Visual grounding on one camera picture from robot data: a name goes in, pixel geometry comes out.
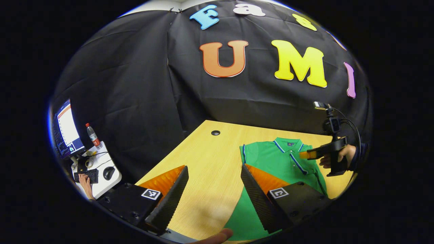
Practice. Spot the white side desk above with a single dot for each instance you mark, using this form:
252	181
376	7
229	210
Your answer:
101	189

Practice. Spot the plastic water bottle red cap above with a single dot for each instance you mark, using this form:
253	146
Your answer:
93	137

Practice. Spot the row of small black clips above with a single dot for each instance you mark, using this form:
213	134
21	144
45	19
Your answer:
171	9

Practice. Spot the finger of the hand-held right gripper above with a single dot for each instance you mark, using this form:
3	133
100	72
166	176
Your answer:
318	150

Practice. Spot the black computer mouse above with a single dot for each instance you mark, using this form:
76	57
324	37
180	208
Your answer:
109	173

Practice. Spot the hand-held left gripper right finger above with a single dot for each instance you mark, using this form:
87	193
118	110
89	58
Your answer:
298	201

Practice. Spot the green polo T-shirt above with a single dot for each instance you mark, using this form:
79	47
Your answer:
271	156

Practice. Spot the computer monitor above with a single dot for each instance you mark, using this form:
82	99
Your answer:
67	128

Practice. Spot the black keyboard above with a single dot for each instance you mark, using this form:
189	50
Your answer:
89	175

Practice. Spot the black backdrop cloth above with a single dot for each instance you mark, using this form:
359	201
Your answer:
135	84

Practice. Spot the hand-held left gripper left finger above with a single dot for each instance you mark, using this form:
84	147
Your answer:
129	203

